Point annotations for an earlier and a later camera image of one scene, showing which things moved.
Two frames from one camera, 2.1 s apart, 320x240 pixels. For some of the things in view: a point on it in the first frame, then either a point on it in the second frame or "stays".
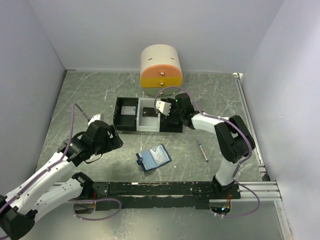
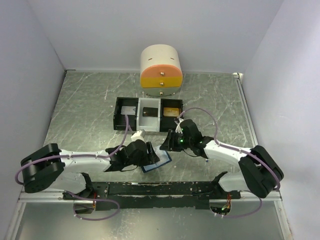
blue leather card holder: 154,158 stays
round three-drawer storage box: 161,70 stays
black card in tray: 149,111 stays
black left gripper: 113,142 → 152,158
